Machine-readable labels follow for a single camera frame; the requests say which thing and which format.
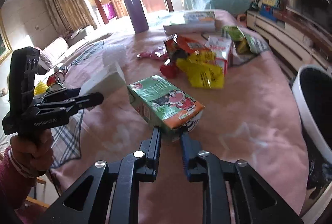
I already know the orange snack bag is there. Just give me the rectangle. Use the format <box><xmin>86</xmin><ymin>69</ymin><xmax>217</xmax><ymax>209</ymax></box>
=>
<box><xmin>164</xmin><ymin>34</ymin><xmax>209</xmax><ymax>64</ymax></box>

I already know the white round trash bin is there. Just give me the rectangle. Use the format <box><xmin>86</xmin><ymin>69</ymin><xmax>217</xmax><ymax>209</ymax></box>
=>
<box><xmin>292</xmin><ymin>65</ymin><xmax>331</xmax><ymax>163</ymax></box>

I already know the colourful children book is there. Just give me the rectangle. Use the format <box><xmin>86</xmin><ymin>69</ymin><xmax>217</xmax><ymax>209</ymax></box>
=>
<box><xmin>163</xmin><ymin>11</ymin><xmax>216</xmax><ymax>34</ymax></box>

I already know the green milk drink carton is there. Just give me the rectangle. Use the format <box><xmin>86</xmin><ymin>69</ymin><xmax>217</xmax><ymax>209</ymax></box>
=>
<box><xmin>127</xmin><ymin>75</ymin><xmax>205</xmax><ymax>137</ymax></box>

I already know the pink tablecloth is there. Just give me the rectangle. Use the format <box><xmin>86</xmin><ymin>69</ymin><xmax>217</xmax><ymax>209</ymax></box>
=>
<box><xmin>52</xmin><ymin>22</ymin><xmax>308</xmax><ymax>223</ymax></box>

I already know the green snack bag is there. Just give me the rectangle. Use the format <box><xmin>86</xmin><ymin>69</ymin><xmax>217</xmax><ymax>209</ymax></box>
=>
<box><xmin>221</xmin><ymin>26</ymin><xmax>270</xmax><ymax>66</ymax></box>

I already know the beige curtain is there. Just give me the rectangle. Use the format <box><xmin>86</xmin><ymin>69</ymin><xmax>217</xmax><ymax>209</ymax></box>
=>
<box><xmin>44</xmin><ymin>0</ymin><xmax>98</xmax><ymax>35</ymax></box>

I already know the yellow snack bag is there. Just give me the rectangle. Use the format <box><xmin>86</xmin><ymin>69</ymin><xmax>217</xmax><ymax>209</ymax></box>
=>
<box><xmin>176</xmin><ymin>50</ymin><xmax>225</xmax><ymax>89</ymax></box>

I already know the beige sofa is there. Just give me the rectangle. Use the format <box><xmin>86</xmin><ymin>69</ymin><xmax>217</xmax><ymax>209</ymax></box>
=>
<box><xmin>38</xmin><ymin>26</ymin><xmax>112</xmax><ymax>71</ymax></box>

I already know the white tv cabinet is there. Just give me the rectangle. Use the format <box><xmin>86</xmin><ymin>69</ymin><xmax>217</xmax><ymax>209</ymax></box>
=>
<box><xmin>247</xmin><ymin>10</ymin><xmax>331</xmax><ymax>71</ymax></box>

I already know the white tissue box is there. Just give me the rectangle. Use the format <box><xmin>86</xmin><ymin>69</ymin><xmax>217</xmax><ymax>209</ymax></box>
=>
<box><xmin>79</xmin><ymin>44</ymin><xmax>127</xmax><ymax>100</ymax></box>

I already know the left hand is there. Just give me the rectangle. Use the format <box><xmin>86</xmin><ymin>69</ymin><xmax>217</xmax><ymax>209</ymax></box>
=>
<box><xmin>10</xmin><ymin>130</ymin><xmax>54</xmax><ymax>178</ymax></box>

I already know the toy telephone cash register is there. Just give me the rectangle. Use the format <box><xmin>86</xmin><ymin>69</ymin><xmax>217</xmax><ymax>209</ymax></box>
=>
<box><xmin>251</xmin><ymin>0</ymin><xmax>284</xmax><ymax>22</ymax></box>

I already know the purple thermos bottle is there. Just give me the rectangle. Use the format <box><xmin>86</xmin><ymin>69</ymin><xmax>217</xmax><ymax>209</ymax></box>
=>
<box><xmin>124</xmin><ymin>0</ymin><xmax>149</xmax><ymax>34</ymax></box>

